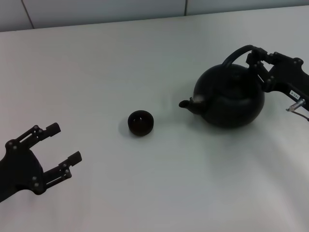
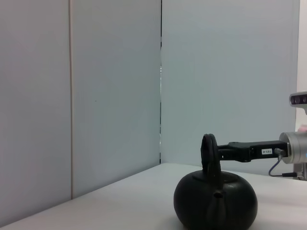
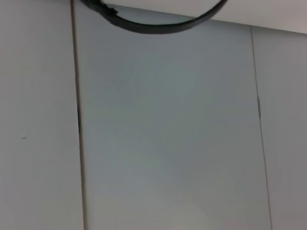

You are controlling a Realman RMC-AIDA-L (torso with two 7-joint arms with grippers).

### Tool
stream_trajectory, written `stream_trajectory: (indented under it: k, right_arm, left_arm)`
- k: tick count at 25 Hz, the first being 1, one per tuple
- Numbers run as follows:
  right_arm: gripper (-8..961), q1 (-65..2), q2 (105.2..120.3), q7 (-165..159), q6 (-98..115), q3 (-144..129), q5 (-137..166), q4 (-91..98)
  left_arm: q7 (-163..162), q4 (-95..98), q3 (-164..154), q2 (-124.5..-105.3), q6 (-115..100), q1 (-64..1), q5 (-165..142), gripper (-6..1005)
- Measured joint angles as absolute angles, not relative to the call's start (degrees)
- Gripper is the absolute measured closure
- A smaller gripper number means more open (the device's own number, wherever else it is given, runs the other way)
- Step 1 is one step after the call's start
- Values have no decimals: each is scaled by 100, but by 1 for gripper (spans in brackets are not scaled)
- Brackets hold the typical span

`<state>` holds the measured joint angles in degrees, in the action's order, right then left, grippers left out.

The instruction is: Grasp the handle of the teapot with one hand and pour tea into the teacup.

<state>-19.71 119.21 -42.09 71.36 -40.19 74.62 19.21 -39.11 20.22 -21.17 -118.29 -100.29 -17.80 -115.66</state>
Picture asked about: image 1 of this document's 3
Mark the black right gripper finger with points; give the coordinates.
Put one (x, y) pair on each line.
(280, 57)
(262, 72)

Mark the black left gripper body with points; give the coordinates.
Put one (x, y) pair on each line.
(19, 169)

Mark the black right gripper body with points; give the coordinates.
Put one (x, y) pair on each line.
(289, 77)

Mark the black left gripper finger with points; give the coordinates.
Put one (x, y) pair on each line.
(32, 135)
(60, 172)

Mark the black round teapot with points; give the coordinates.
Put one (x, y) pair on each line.
(229, 104)

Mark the small dark teacup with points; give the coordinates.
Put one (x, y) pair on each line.
(141, 126)

